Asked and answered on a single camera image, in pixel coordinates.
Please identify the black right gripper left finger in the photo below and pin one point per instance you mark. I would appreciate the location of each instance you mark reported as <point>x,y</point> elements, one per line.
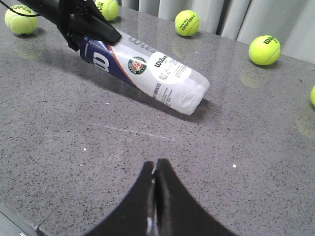
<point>134,215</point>

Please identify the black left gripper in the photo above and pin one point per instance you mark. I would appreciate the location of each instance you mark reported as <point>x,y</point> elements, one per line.
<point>82,17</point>

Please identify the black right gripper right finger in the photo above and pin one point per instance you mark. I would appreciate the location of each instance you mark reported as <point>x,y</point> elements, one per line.
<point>178,213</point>

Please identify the white blue tennis ball can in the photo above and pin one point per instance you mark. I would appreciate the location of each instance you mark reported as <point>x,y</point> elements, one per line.
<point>155,73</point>

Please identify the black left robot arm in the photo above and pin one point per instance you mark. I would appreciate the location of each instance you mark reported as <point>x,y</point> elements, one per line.
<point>47,9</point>

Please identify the Roland Garros tennis ball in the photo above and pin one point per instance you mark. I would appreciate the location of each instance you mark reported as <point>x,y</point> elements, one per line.
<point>21,24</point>

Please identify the Head Team tennis ball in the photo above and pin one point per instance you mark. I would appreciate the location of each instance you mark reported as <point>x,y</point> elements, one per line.
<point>187,23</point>

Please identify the plain yellow tennis ball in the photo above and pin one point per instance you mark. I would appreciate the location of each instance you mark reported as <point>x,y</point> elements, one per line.
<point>312,96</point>

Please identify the Wilson tennis ball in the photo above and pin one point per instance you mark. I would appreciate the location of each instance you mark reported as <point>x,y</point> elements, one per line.
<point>265,50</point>

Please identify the grey pleated curtain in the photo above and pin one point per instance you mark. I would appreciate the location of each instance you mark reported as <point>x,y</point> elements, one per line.
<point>292,22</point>

